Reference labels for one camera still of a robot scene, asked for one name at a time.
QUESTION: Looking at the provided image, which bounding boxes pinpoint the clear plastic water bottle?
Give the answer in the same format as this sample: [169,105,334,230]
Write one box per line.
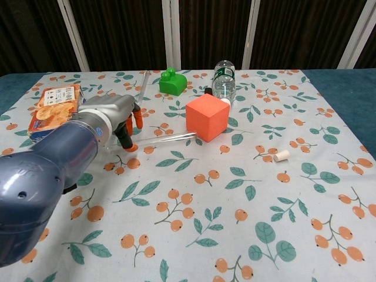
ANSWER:
[211,60,237,107]

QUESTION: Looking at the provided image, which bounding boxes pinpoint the thin glass rod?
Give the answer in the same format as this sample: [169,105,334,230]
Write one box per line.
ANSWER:
[136,70,151,106]

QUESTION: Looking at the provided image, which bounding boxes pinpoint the orange foam cube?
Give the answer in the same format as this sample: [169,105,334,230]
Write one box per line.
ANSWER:
[185,94,230,143]

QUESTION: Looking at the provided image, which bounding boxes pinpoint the floral print tablecloth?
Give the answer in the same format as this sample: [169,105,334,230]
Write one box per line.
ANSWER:
[0,69,376,282]

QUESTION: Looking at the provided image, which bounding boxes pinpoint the cream cork stopper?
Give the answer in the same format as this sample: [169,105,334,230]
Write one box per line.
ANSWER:
[273,149,290,163]

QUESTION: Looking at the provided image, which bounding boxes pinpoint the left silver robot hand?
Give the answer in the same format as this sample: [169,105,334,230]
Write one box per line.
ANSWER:
[78,94,145,153]

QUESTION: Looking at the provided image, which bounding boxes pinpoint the orange snack box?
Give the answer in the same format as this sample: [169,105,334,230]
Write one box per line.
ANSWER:
[28,83,86,139]

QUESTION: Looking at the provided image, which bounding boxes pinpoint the green toy block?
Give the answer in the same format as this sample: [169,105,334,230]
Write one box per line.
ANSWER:
[159,67,188,97]

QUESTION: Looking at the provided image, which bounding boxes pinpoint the clear glass rod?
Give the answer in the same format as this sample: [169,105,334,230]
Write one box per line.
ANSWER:
[105,132,197,153]

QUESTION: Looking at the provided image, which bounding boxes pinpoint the black folding screen partition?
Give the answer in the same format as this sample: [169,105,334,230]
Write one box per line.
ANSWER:
[0,0,376,74]

